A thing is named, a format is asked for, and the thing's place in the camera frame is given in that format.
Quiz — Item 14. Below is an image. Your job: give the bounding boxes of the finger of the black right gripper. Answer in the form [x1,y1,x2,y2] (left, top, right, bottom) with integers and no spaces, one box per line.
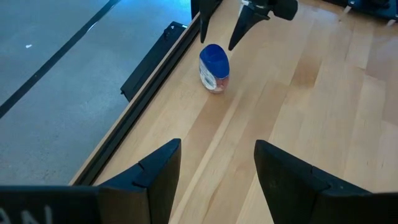
[228,2,272,52]
[198,0,220,44]

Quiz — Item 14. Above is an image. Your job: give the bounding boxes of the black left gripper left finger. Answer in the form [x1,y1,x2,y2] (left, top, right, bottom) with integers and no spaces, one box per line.
[98,138,182,224]

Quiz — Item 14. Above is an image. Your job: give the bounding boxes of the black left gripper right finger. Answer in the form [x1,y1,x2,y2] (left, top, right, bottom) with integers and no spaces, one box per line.
[254,139,374,224]

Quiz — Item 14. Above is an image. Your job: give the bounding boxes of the blue Tums bottle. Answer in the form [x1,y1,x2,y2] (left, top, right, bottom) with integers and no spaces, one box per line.
[198,43,231,95]

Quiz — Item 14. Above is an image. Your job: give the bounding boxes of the black bracket bar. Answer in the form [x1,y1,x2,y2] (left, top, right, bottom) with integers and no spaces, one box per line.
[120,21,188,103]

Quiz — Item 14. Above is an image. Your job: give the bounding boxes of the black aluminium table frame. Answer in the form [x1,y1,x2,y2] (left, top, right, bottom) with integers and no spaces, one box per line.
[70,14,203,187]

